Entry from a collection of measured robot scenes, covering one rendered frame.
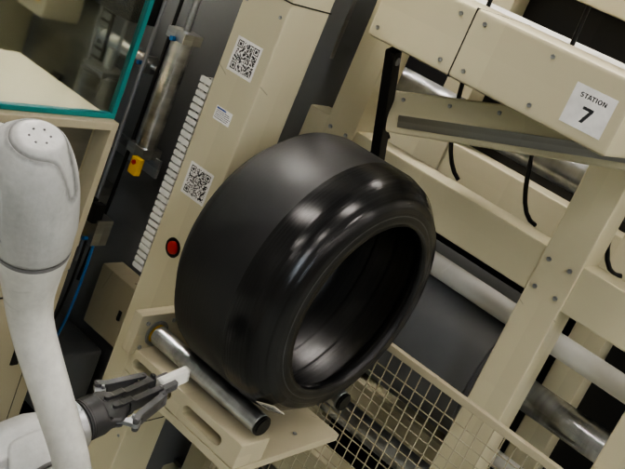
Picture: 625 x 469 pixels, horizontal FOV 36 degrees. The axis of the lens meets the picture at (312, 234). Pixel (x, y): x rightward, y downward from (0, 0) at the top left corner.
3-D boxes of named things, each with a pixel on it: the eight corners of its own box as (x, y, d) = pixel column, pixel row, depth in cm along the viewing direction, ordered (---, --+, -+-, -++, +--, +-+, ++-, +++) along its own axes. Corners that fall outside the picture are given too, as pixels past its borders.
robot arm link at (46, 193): (94, 228, 127) (3, 190, 128) (108, 122, 116) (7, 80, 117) (45, 290, 118) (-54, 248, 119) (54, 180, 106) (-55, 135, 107)
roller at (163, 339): (166, 329, 210) (151, 343, 208) (158, 319, 206) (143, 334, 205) (273, 423, 192) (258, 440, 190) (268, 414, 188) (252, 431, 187)
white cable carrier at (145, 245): (131, 264, 221) (201, 74, 205) (147, 263, 225) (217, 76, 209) (143, 274, 218) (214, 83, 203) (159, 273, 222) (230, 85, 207)
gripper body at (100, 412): (96, 420, 158) (140, 399, 165) (67, 391, 163) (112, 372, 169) (91, 452, 162) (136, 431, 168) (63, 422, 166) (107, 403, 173)
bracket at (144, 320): (120, 347, 205) (135, 309, 202) (243, 328, 237) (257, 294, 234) (129, 356, 203) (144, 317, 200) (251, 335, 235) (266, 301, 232)
